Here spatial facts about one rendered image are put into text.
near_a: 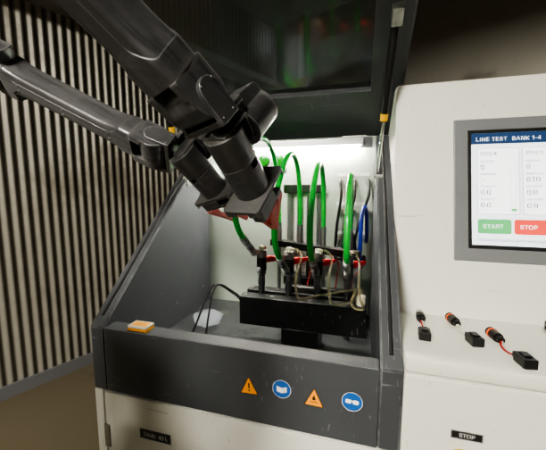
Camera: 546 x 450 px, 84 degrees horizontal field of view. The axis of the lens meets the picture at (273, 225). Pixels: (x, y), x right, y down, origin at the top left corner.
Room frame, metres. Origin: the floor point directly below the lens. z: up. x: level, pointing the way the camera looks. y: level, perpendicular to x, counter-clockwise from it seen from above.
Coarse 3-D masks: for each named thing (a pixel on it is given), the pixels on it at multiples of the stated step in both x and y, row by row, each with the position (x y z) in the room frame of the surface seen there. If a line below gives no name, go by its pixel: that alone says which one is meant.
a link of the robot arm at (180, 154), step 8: (184, 144) 0.61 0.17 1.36; (192, 144) 0.61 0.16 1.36; (200, 144) 0.63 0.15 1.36; (176, 152) 0.59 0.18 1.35; (184, 152) 0.59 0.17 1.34; (192, 152) 0.59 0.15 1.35; (200, 152) 0.61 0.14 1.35; (176, 160) 0.59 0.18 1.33; (184, 160) 0.59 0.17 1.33; (192, 160) 0.59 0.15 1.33; (200, 160) 0.60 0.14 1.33; (184, 168) 0.59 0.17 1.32; (192, 168) 0.60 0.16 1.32; (200, 168) 0.60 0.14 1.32; (192, 176) 0.60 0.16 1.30
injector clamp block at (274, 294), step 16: (256, 288) 0.88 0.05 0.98; (272, 288) 0.88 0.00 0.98; (240, 304) 0.82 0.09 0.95; (256, 304) 0.81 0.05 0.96; (272, 304) 0.79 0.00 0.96; (288, 304) 0.78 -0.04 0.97; (304, 304) 0.77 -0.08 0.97; (320, 304) 0.76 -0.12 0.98; (240, 320) 0.82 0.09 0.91; (256, 320) 0.81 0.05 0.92; (272, 320) 0.79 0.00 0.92; (288, 320) 0.78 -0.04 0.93; (304, 320) 0.77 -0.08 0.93; (320, 320) 0.76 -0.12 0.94; (336, 320) 0.75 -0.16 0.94; (352, 320) 0.74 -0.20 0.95; (288, 336) 0.78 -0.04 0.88; (304, 336) 0.77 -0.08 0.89; (320, 336) 0.83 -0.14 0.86; (352, 336) 0.74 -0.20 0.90
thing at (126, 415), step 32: (128, 416) 0.67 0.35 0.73; (160, 416) 0.65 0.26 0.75; (192, 416) 0.63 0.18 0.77; (224, 416) 0.61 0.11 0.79; (128, 448) 0.67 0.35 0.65; (160, 448) 0.65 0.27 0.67; (192, 448) 0.63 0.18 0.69; (224, 448) 0.60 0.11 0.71; (256, 448) 0.58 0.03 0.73; (288, 448) 0.57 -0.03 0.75; (320, 448) 0.55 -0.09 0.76; (352, 448) 0.53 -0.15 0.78
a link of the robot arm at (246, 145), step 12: (240, 120) 0.42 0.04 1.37; (216, 132) 0.41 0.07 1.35; (228, 132) 0.41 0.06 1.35; (240, 132) 0.41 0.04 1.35; (252, 132) 0.45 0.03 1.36; (204, 144) 0.41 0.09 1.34; (216, 144) 0.40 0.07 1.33; (228, 144) 0.40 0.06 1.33; (240, 144) 0.41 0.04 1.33; (216, 156) 0.42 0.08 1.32; (228, 156) 0.41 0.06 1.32; (240, 156) 0.42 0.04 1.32; (252, 156) 0.43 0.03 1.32; (228, 168) 0.42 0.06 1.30; (240, 168) 0.43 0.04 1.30
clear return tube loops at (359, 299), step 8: (296, 248) 0.83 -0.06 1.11; (296, 272) 0.74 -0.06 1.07; (328, 272) 0.72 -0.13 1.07; (296, 280) 0.72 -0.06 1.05; (328, 280) 0.70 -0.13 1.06; (296, 288) 0.71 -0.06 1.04; (328, 288) 0.69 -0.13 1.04; (352, 288) 0.76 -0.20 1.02; (360, 288) 0.76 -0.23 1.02; (296, 296) 0.71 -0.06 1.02; (312, 296) 0.74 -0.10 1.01; (328, 296) 0.69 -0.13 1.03; (352, 296) 0.73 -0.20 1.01; (360, 296) 0.67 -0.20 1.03; (336, 304) 0.69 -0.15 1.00; (344, 304) 0.70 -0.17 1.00; (352, 304) 0.71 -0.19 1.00; (360, 304) 0.74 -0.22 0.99
